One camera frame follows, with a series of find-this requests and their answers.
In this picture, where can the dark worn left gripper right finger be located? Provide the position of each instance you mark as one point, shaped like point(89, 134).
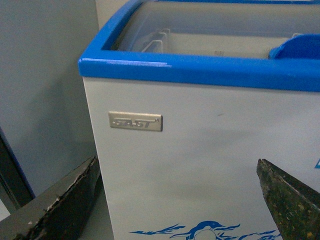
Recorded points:
point(293, 205)

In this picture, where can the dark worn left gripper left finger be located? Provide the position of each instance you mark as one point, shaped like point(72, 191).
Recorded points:
point(60, 212)

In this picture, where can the silver brand name plate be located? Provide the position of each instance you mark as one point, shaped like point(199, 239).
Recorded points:
point(136, 121)

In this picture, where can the white blue chest freezer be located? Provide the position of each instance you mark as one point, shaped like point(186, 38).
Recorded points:
point(225, 105)

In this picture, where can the grey cabinet with dark frame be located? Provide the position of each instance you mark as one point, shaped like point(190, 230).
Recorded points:
point(15, 190)

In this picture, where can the blue sliding lid handle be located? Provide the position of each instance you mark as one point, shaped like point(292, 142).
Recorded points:
point(302, 46)

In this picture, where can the white wire freezer basket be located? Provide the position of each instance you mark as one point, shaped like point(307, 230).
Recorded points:
point(159, 42)

